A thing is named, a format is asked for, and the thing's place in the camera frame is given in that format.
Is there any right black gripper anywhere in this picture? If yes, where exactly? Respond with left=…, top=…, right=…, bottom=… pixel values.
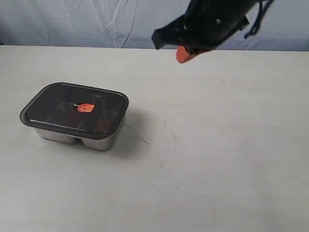
left=152, top=0, right=258, bottom=63

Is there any dark transparent box lid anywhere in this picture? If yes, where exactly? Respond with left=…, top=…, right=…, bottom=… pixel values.
left=20, top=82, right=129, bottom=140

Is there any red toy sausage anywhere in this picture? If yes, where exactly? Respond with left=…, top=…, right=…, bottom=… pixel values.
left=61, top=108, right=81, bottom=128

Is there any steel two-compartment lunch box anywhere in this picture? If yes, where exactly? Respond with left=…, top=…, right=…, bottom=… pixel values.
left=35, top=115, right=126, bottom=151

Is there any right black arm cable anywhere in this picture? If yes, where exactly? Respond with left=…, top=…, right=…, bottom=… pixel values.
left=243, top=0, right=276, bottom=40

